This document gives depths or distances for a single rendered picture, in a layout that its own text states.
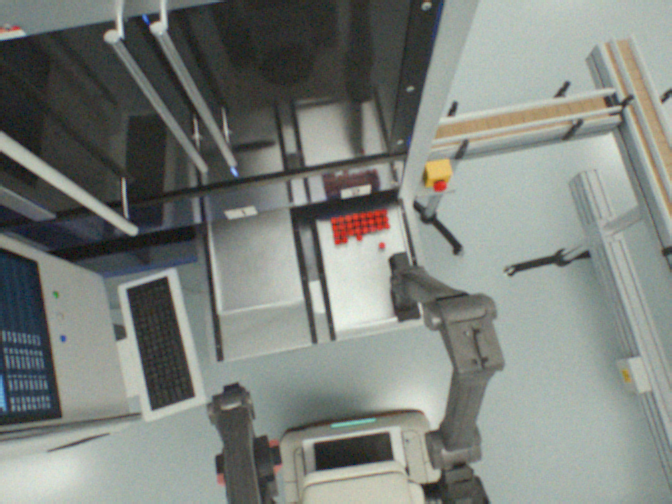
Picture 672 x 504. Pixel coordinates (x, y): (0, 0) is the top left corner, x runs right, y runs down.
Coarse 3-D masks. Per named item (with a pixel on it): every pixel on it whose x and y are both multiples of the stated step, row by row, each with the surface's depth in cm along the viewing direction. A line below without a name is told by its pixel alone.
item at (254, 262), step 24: (264, 216) 156; (288, 216) 152; (216, 240) 154; (240, 240) 154; (264, 240) 154; (288, 240) 153; (216, 264) 152; (240, 264) 152; (264, 264) 152; (288, 264) 151; (216, 288) 148; (240, 288) 150; (264, 288) 150; (288, 288) 149
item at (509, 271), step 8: (552, 256) 226; (576, 256) 225; (584, 256) 226; (520, 264) 230; (528, 264) 228; (536, 264) 227; (544, 264) 226; (560, 264) 225; (568, 264) 224; (504, 272) 236; (512, 272) 236
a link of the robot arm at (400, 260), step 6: (402, 252) 126; (390, 258) 128; (396, 258) 125; (402, 258) 125; (408, 258) 125; (390, 264) 128; (396, 264) 124; (402, 264) 124; (408, 264) 124; (390, 270) 129; (390, 276) 118; (390, 282) 120; (396, 282) 117; (396, 288) 118
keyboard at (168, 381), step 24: (144, 288) 157; (168, 288) 157; (144, 312) 155; (168, 312) 154; (144, 336) 153; (168, 336) 152; (144, 360) 151; (168, 360) 151; (168, 384) 149; (192, 384) 150
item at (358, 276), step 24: (384, 240) 152; (336, 264) 151; (360, 264) 151; (384, 264) 150; (336, 288) 149; (360, 288) 149; (384, 288) 148; (336, 312) 147; (360, 312) 147; (384, 312) 147
